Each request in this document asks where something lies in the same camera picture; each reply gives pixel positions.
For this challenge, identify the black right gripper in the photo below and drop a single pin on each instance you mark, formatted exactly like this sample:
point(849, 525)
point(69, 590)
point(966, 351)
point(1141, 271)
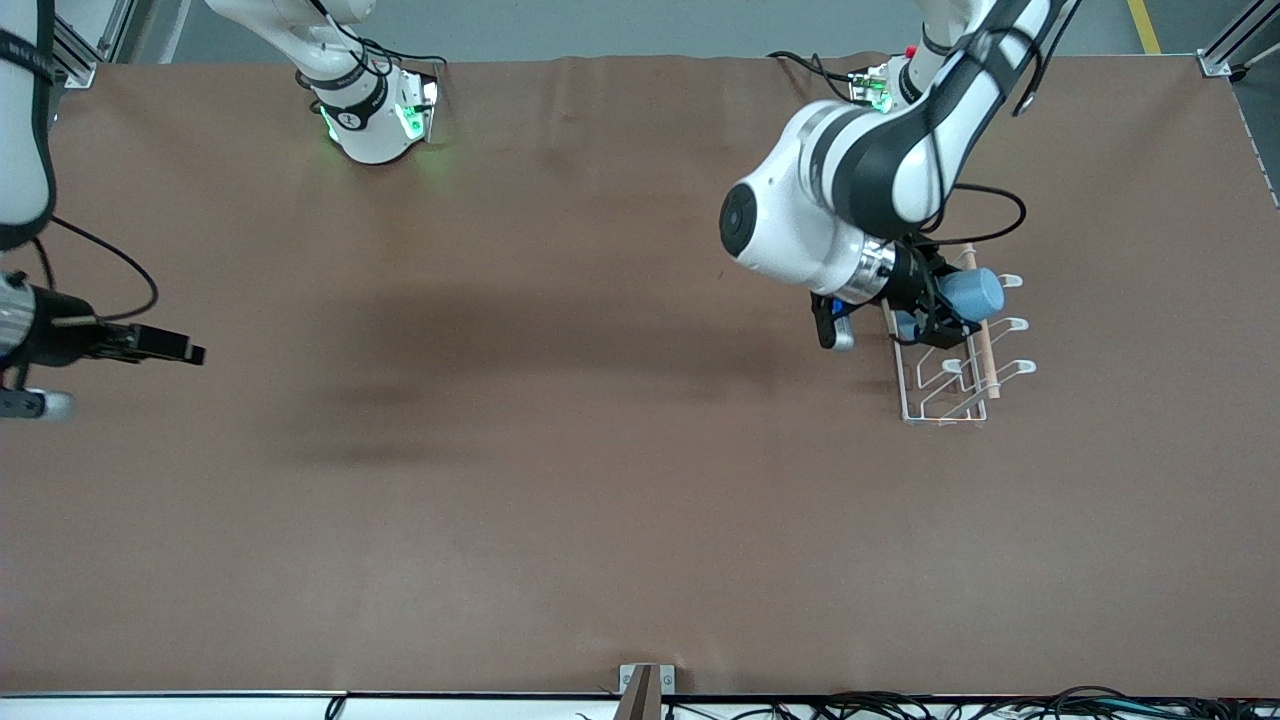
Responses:
point(58, 337)

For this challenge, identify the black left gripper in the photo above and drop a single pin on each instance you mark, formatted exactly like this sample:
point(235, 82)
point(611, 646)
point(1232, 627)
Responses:
point(913, 279)

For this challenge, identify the blue cup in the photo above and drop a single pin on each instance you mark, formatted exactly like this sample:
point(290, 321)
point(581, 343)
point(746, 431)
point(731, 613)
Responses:
point(978, 295)

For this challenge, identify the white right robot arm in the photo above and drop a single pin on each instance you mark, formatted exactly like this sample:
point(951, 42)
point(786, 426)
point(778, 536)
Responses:
point(20, 120)

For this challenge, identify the brown table mat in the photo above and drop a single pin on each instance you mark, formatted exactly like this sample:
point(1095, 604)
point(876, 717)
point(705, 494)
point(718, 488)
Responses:
point(500, 500)

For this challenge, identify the aluminium frame profile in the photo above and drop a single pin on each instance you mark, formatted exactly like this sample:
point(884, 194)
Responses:
point(80, 55)
point(1225, 50)

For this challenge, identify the metal bracket with brown post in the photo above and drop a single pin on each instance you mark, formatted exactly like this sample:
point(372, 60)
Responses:
point(646, 690)

